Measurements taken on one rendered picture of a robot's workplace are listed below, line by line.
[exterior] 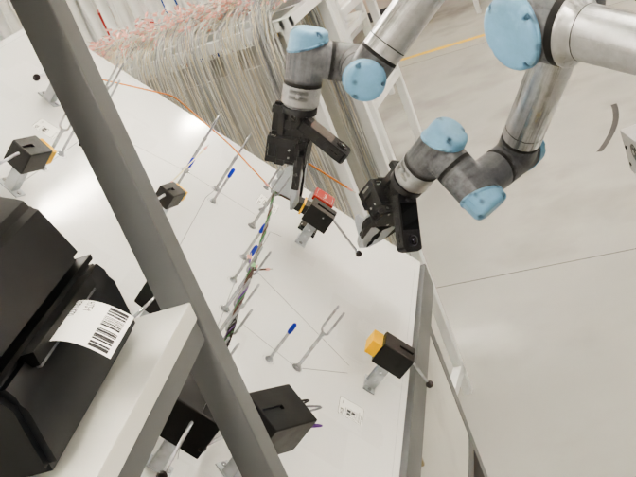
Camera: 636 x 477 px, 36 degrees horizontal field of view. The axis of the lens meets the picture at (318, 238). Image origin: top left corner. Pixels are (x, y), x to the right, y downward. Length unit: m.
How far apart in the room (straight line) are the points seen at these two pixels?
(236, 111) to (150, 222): 1.85
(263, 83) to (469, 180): 1.03
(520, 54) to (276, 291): 0.65
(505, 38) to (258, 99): 1.32
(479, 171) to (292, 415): 0.68
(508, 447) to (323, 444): 1.61
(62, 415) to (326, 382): 0.96
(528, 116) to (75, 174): 0.81
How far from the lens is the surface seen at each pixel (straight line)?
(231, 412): 1.05
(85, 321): 0.84
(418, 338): 2.03
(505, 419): 3.27
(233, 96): 2.75
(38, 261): 0.89
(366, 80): 1.77
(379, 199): 1.94
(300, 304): 1.86
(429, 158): 1.83
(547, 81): 1.75
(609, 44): 1.47
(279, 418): 1.32
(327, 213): 2.02
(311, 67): 1.91
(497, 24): 1.55
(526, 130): 1.83
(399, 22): 1.78
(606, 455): 3.01
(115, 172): 0.95
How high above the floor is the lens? 1.81
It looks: 20 degrees down
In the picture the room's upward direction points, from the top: 22 degrees counter-clockwise
